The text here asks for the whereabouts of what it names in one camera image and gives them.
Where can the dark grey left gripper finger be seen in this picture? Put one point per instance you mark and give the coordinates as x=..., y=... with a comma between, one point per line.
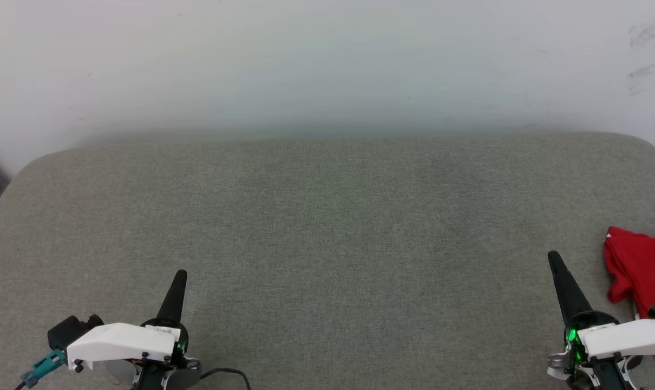
x=175, y=300

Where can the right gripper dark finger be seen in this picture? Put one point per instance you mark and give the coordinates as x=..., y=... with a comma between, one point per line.
x=568, y=292

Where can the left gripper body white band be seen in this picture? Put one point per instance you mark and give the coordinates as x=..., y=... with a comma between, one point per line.
x=122, y=341

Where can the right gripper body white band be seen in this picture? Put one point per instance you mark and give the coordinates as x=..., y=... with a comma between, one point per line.
x=625, y=338

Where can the red and white garment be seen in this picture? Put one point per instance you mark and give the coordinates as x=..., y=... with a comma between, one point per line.
x=641, y=265

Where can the grey fabric sofa cushion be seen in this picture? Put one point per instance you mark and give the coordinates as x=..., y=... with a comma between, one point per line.
x=327, y=244

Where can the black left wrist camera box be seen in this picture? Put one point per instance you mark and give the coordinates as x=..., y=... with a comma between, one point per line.
x=67, y=330

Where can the teal left camera connector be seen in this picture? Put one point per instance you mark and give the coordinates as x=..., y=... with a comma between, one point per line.
x=46, y=365

